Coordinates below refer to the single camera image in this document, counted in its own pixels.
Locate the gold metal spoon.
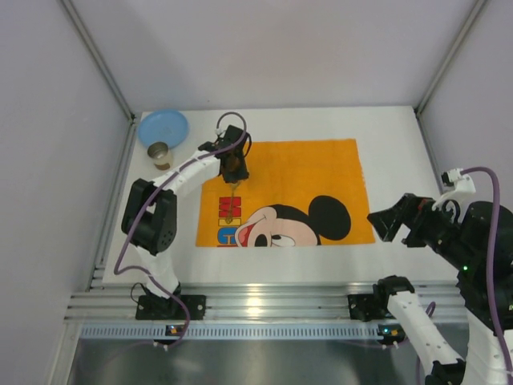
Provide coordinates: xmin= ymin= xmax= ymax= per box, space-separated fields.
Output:
xmin=225 ymin=181 xmax=240 ymax=225

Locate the orange Mickey Mouse placemat cloth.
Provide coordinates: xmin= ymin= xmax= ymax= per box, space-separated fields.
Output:
xmin=196 ymin=139 xmax=375 ymax=248

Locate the cream metal cup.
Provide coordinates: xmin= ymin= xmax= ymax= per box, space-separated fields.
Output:
xmin=147 ymin=142 xmax=173 ymax=171

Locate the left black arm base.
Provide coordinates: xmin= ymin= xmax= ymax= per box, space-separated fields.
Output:
xmin=135 ymin=286 xmax=207 ymax=321

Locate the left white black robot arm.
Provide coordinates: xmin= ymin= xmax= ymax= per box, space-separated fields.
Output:
xmin=114 ymin=125 xmax=249 ymax=299

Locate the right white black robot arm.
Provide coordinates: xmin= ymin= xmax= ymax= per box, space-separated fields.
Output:
xmin=367 ymin=193 xmax=512 ymax=384

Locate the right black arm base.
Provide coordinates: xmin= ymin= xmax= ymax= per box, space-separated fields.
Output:
xmin=347 ymin=294 xmax=394 ymax=322

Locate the blue plastic plate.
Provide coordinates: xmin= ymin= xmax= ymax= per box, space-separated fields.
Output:
xmin=137 ymin=109 xmax=189 ymax=149

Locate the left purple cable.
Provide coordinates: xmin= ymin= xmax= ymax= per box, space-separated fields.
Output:
xmin=113 ymin=111 xmax=248 ymax=348

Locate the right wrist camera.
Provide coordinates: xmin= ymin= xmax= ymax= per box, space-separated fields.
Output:
xmin=432 ymin=168 xmax=476 ymax=211

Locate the left vertical aluminium frame post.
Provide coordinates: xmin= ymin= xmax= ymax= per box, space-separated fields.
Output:
xmin=55 ymin=0 xmax=135 ymax=121

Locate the vertical aluminium frame post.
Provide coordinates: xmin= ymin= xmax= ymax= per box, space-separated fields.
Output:
xmin=55 ymin=0 xmax=135 ymax=121
xmin=414 ymin=0 xmax=492 ymax=116

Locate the slotted white cable duct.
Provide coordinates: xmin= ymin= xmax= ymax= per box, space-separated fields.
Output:
xmin=80 ymin=323 xmax=402 ymax=341

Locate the right vertical aluminium frame post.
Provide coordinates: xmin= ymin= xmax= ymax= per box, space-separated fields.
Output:
xmin=414 ymin=0 xmax=492 ymax=116

